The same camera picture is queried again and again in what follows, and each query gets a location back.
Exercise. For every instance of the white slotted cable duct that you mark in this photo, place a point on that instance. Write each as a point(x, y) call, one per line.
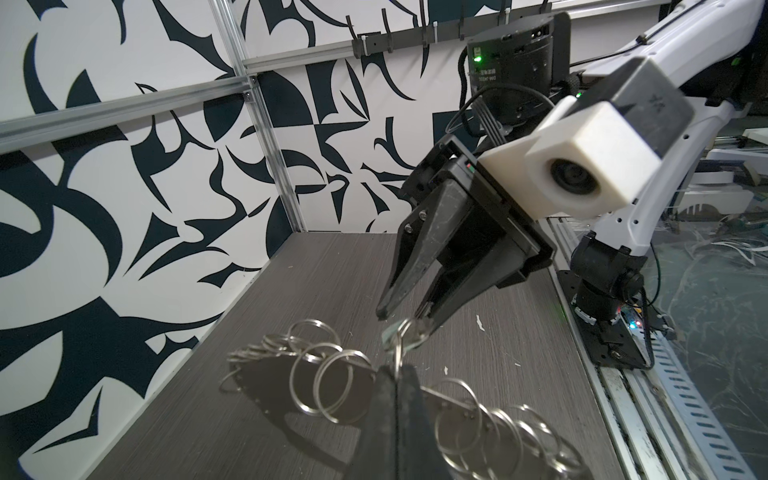
point(702, 429)

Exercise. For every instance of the small green circuit board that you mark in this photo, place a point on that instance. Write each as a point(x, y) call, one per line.
point(633, 318)

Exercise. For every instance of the metal key organizer plate with rings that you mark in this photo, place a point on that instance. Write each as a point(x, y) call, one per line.
point(317, 393)

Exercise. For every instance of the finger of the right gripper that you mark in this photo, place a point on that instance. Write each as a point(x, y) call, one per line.
point(422, 237)
point(463, 279)

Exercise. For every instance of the pale green key tag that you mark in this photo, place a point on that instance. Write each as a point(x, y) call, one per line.
point(411, 334)

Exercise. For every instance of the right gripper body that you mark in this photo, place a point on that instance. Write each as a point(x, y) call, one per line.
point(494, 214)

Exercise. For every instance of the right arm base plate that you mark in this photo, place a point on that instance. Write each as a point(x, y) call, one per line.
point(606, 330)

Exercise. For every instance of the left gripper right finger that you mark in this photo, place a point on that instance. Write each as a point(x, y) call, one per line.
point(417, 454)

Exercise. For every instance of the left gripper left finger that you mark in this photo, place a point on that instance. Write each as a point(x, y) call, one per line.
point(375, 455)

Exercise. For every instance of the black wall hook rail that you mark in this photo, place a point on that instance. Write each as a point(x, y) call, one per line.
point(425, 34)

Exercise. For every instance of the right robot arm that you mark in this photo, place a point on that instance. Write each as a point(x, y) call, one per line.
point(715, 52)

